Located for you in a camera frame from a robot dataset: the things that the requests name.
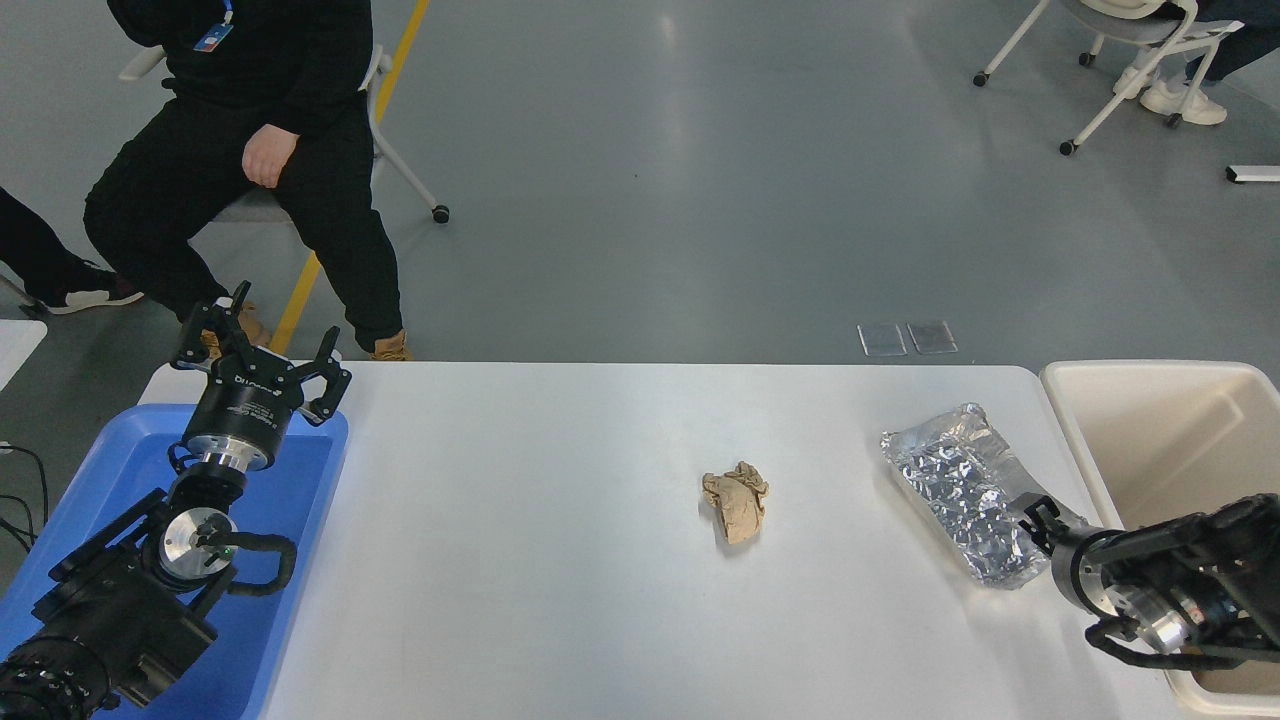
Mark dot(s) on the white side table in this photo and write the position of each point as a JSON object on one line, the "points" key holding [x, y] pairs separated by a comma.
{"points": [[15, 350]]}

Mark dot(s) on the person's left hand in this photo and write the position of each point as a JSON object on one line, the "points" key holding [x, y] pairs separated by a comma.
{"points": [[268, 155]]}

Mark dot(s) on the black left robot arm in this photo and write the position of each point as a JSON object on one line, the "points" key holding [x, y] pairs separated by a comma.
{"points": [[110, 610]]}

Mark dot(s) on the crumpled tan paper ball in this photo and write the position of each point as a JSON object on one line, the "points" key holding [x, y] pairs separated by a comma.
{"points": [[738, 505]]}

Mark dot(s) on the person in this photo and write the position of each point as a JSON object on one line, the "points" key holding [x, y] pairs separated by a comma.
{"points": [[30, 250], [1190, 103], [300, 60]]}

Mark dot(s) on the blue plastic tray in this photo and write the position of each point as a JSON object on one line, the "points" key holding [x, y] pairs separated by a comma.
{"points": [[290, 480]]}

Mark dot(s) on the large pale plastic bin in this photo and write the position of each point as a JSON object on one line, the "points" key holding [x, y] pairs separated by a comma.
{"points": [[1170, 440]]}

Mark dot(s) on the white metal bar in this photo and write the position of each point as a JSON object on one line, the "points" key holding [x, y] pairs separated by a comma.
{"points": [[1255, 174]]}

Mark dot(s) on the clear square floor plate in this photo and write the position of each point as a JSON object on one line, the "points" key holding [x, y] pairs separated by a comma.
{"points": [[882, 340], [932, 337]]}

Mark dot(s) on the silver foil plate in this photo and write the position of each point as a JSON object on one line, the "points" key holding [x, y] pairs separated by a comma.
{"points": [[965, 490]]}

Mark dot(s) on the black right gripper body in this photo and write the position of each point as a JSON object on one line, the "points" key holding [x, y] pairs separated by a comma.
{"points": [[1090, 570]]}

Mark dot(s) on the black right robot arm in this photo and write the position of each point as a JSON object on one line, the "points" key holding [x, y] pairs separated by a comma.
{"points": [[1220, 560]]}

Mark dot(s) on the white chair with castors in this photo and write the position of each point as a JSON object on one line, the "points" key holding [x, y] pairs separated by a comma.
{"points": [[372, 62]]}

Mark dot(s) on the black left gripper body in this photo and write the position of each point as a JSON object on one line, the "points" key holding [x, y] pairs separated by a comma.
{"points": [[245, 412]]}

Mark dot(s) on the white chair with grey seat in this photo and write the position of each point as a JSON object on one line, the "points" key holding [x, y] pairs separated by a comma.
{"points": [[1130, 22]]}

